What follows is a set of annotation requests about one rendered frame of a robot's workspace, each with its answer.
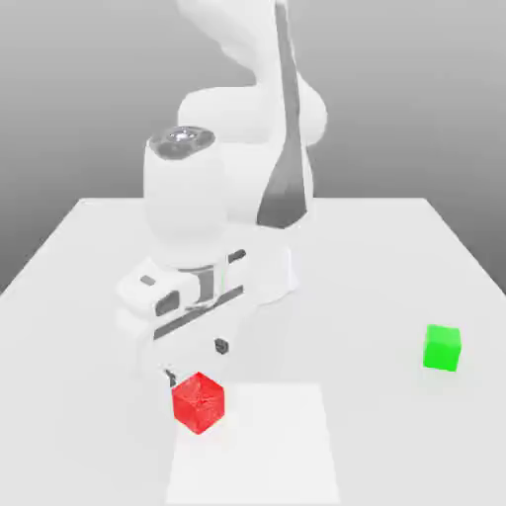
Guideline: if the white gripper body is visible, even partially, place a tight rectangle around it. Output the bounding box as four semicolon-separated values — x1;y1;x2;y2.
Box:
134;285;247;381

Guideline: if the small red cube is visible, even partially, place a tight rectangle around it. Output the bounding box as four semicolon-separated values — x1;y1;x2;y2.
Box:
171;371;226;437

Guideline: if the small green cube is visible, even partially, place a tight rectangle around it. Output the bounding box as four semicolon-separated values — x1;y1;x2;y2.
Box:
422;323;463;374

